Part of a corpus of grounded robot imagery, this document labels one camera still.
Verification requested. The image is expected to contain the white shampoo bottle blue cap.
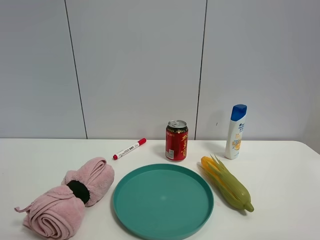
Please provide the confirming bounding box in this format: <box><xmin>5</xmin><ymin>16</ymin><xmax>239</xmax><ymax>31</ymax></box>
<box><xmin>224</xmin><ymin>104</ymin><xmax>247</xmax><ymax>160</ymax></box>

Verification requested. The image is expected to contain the red drink can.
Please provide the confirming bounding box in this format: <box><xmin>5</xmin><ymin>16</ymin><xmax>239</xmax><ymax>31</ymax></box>
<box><xmin>165</xmin><ymin>120</ymin><xmax>189</xmax><ymax>162</ymax></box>

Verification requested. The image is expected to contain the red white marker pen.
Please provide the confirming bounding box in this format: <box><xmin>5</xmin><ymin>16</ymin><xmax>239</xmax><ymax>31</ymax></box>
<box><xmin>112</xmin><ymin>138</ymin><xmax>147</xmax><ymax>160</ymax></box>

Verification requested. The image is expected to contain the teal round plastic plate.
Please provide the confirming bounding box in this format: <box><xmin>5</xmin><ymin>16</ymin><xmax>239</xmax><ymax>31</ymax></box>
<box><xmin>112</xmin><ymin>163</ymin><xmax>214</xmax><ymax>240</ymax></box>

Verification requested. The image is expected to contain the toy corn cob green husk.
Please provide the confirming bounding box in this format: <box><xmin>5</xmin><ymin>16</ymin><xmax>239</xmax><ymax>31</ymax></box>
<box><xmin>200</xmin><ymin>155</ymin><xmax>254</xmax><ymax>213</ymax></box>

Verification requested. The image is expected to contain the black elastic band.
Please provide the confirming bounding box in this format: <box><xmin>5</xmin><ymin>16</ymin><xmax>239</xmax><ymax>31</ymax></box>
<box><xmin>66</xmin><ymin>180</ymin><xmax>90</xmax><ymax>204</ymax></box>

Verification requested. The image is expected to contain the rolled pink towel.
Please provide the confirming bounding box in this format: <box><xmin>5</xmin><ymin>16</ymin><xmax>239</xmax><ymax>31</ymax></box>
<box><xmin>14</xmin><ymin>157</ymin><xmax>115</xmax><ymax>240</ymax></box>

